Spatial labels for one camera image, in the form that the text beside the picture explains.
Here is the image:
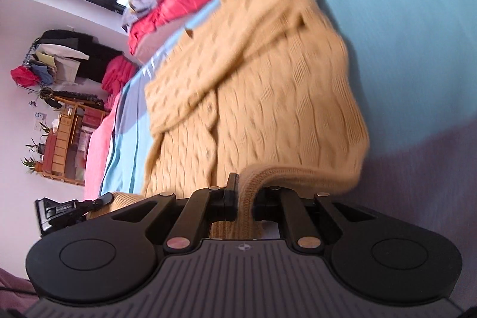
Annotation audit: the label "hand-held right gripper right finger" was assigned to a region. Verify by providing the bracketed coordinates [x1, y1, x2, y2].
[253, 185, 376, 252]

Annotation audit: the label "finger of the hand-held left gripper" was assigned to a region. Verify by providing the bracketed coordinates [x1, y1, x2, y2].
[76, 192, 114, 215]

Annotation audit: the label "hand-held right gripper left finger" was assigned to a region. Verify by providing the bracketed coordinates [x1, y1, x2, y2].
[110, 172, 239, 252]

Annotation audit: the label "yellow cable-knit cardigan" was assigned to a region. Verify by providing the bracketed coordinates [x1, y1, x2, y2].
[86, 0, 372, 241]

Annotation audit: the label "pile of pink clothes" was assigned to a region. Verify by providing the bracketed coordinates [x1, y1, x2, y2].
[100, 55, 139, 111]

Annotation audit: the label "black clothes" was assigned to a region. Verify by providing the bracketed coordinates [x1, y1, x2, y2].
[36, 29, 124, 85]

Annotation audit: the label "pink blanket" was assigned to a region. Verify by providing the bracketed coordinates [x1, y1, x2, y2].
[83, 94, 124, 201]

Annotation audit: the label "potted plant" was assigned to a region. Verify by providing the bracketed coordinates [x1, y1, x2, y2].
[21, 138, 48, 175]

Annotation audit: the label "wooden shelf unit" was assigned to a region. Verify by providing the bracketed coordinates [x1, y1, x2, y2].
[36, 97, 109, 187]

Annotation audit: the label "black keyboard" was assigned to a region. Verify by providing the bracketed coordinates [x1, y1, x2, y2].
[51, 89, 106, 107]

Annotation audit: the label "red cloth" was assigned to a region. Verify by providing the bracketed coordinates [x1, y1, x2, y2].
[10, 65, 41, 88]

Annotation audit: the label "white cloth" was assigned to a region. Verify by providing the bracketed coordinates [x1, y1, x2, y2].
[36, 42, 91, 85]

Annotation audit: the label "blue patterned bed sheet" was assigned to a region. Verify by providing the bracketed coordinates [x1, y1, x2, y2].
[100, 0, 477, 255]

